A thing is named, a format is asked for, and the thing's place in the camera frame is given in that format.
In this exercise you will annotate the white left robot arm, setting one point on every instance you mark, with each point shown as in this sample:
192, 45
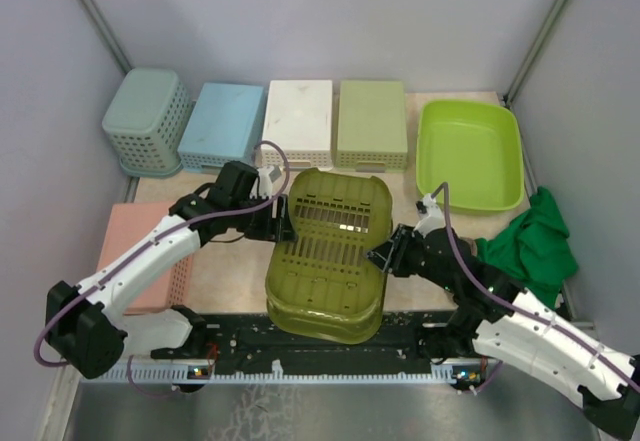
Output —
87, 323

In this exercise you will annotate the green plastic tub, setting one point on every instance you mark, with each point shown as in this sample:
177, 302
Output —
322, 285

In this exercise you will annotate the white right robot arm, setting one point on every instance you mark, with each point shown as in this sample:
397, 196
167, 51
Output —
498, 317

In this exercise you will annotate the white slotted cable duct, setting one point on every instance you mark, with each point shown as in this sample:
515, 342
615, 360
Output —
194, 372

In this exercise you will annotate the pink perforated basket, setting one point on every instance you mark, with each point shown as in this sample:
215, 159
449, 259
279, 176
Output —
128, 224

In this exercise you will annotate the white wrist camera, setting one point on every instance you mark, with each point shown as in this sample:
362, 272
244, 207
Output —
431, 216
270, 178

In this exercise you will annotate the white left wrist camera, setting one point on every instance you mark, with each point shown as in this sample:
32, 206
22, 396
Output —
270, 178

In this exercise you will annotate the pale green perforated basket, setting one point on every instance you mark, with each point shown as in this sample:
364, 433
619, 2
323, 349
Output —
372, 126

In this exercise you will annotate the aluminium frame post right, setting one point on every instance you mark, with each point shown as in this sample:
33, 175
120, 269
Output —
535, 51

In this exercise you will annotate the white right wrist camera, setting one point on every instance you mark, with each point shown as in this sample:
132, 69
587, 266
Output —
431, 216

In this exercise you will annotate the aluminium frame post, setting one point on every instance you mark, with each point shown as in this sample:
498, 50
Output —
106, 35
535, 51

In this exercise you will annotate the aluminium frame post left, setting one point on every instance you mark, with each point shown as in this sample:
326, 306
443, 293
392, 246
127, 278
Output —
106, 35

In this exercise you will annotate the large teal perforated basket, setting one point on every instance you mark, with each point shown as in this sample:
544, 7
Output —
145, 122

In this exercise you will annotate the white basket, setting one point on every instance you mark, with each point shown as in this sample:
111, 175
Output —
299, 119

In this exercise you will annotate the green tub lid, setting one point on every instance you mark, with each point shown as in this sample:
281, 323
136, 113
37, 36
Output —
474, 147

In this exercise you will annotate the light blue perforated basket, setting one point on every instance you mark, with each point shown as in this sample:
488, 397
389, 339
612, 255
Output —
225, 125

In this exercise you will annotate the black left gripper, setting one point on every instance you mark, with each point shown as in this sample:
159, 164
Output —
285, 230

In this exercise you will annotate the green cloth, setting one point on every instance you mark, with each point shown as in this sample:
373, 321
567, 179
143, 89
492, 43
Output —
534, 248

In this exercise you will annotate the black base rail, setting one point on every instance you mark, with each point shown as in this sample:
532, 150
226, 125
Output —
248, 339

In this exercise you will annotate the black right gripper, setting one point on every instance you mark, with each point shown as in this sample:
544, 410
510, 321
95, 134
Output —
403, 238

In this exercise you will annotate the beige striped sock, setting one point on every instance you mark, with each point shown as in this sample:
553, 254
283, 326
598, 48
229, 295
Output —
467, 247

